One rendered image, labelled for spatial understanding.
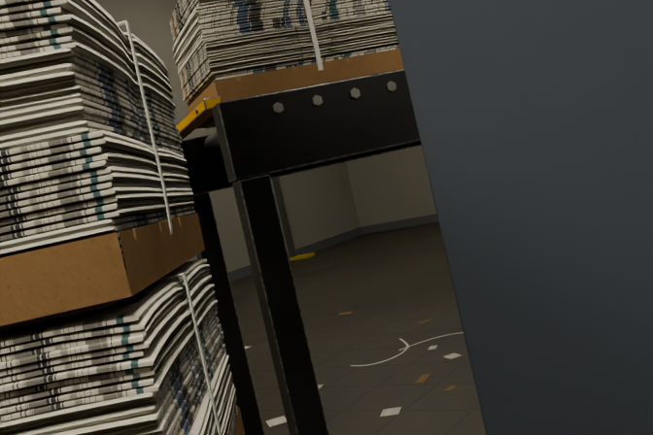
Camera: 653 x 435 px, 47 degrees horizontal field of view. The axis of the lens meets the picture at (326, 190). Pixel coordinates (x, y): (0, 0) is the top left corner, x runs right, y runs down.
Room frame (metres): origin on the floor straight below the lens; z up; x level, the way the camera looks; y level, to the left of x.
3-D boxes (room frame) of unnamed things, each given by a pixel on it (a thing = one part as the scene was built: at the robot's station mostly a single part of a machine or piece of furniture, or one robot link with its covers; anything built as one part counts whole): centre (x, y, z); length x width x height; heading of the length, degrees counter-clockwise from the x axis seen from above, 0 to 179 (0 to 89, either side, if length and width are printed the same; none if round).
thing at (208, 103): (1.40, 0.22, 0.81); 0.43 x 0.03 x 0.02; 20
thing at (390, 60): (1.48, -0.09, 0.83); 0.29 x 0.16 x 0.04; 20
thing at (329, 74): (1.44, 0.01, 0.83); 0.28 x 0.06 x 0.04; 20
